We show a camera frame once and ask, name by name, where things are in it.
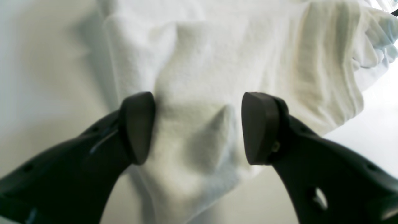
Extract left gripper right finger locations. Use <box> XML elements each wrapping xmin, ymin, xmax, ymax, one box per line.
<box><xmin>241</xmin><ymin>92</ymin><xmax>398</xmax><ymax>224</ymax></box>

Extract white printed T-shirt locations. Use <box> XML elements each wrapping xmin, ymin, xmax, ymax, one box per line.
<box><xmin>95</xmin><ymin>0</ymin><xmax>397</xmax><ymax>224</ymax></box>

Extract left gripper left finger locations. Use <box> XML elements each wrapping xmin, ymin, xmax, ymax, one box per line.
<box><xmin>0</xmin><ymin>92</ymin><xmax>155</xmax><ymax>224</ymax></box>

